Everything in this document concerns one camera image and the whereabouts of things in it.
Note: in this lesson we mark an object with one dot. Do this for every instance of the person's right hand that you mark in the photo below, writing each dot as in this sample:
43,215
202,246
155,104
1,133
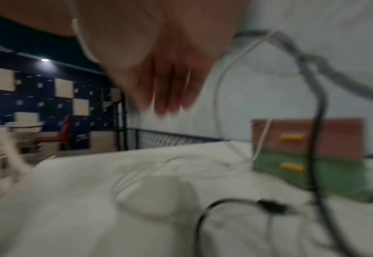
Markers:
148,37

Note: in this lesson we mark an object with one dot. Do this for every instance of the round ceiling light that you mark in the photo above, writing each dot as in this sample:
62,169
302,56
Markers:
45,60

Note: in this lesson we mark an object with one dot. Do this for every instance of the red chair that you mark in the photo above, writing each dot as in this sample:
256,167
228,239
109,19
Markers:
64,133

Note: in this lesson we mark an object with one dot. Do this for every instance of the white round table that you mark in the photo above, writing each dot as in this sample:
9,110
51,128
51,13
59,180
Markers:
24,125

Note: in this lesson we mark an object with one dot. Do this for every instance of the white charger adapter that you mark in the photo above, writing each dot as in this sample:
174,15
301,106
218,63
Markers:
170,194

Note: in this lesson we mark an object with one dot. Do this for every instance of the white bed sheet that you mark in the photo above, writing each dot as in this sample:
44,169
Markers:
78,213

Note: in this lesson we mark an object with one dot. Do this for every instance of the brown and green drawer box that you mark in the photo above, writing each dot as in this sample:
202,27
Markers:
335,140

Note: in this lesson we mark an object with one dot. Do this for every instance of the black metal bed rail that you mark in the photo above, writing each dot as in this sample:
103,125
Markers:
173,136

